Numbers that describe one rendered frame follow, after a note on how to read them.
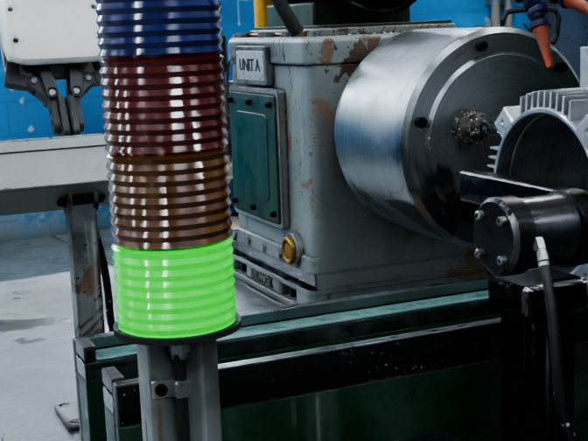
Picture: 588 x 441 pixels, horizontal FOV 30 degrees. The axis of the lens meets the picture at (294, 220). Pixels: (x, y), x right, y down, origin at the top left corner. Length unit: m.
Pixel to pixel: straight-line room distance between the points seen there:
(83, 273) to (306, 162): 0.41
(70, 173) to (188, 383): 0.53
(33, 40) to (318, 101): 0.41
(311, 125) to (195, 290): 0.87
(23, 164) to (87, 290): 0.14
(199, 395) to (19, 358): 0.80
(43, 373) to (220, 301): 0.76
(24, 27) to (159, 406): 0.63
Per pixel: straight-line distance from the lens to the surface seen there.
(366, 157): 1.26
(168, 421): 0.56
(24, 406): 1.18
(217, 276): 0.53
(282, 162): 1.44
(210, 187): 0.52
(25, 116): 6.52
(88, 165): 1.05
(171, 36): 0.51
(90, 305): 1.09
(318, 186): 1.38
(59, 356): 1.34
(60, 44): 1.11
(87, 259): 1.08
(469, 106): 1.21
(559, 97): 1.00
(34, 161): 1.05
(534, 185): 0.99
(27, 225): 6.59
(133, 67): 0.51
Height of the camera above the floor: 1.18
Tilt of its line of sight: 10 degrees down
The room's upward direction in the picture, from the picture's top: 2 degrees counter-clockwise
